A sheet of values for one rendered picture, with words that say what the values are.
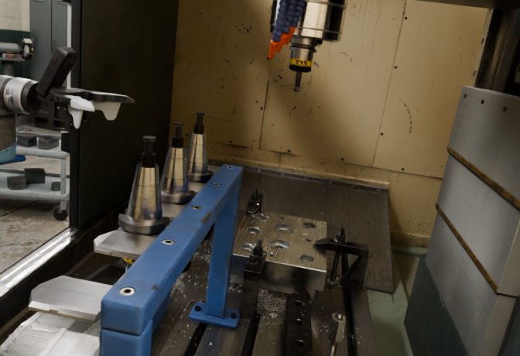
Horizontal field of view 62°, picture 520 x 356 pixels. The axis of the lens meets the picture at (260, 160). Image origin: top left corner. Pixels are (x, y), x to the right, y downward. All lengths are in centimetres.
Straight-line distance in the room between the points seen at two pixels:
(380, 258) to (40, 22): 525
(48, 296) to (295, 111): 169
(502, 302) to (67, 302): 76
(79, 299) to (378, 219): 166
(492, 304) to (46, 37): 578
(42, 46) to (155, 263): 581
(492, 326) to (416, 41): 135
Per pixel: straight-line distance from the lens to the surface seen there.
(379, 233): 192
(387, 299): 171
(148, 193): 54
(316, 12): 92
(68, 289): 45
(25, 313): 139
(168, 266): 46
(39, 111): 103
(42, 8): 620
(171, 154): 64
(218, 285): 89
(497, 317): 97
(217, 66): 206
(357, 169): 208
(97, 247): 52
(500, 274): 93
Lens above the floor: 146
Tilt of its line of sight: 15 degrees down
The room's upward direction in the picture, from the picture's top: 8 degrees clockwise
